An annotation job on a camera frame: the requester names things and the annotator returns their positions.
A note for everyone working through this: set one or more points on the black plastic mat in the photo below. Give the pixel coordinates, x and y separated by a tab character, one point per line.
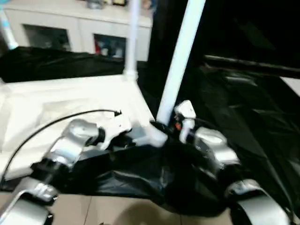
164	178

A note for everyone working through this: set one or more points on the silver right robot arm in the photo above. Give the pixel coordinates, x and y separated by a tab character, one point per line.
215	145

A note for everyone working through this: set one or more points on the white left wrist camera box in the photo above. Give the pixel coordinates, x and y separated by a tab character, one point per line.
117	124

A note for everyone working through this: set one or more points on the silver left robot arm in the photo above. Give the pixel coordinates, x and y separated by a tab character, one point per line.
70	140

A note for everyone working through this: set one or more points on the white cabinet with open compartments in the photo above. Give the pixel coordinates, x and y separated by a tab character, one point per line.
70	23

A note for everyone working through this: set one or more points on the red box in cabinet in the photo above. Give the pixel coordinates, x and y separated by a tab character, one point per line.
97	47

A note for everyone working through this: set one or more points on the white plastic table top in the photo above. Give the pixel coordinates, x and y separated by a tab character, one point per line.
58	98

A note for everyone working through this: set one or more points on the white flat board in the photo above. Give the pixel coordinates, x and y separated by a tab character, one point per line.
291	86

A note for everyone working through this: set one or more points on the white plastic table leg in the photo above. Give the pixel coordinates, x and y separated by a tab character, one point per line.
132	35
180	58

